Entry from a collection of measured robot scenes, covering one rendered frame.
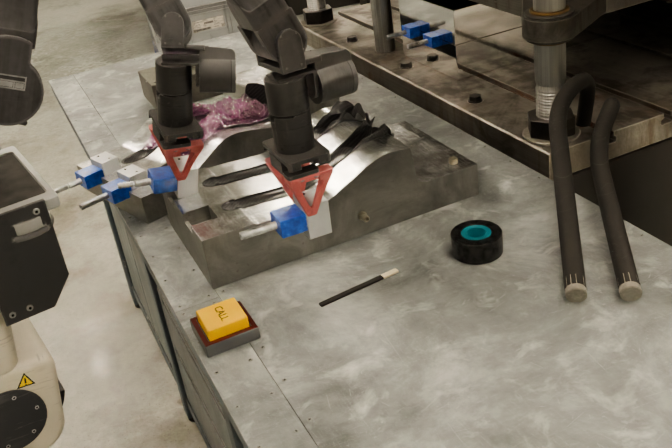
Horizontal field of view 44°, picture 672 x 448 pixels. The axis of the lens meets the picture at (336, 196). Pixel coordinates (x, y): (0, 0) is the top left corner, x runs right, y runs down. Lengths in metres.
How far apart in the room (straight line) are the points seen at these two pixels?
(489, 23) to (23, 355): 1.31
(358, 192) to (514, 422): 0.51
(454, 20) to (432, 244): 0.79
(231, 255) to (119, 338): 1.46
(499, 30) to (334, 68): 1.00
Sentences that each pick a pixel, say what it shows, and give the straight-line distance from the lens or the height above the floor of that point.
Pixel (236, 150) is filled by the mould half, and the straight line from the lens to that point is 1.66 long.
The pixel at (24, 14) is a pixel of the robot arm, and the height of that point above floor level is 1.31.
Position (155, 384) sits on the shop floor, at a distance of 2.53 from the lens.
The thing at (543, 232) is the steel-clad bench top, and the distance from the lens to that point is 1.39.
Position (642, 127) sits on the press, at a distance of 1.82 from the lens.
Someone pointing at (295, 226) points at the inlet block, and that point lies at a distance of 1.21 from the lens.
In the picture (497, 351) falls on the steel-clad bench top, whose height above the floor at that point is 0.80.
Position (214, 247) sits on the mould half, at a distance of 1.31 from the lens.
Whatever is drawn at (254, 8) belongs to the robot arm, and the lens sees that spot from 1.08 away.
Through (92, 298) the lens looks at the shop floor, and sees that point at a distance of 3.01.
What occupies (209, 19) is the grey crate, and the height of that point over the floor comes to 0.34.
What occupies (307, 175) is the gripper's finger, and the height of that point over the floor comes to 1.02.
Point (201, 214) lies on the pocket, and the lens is 1.41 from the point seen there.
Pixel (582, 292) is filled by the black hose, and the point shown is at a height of 0.82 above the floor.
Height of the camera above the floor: 1.51
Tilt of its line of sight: 27 degrees down
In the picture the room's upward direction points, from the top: 9 degrees counter-clockwise
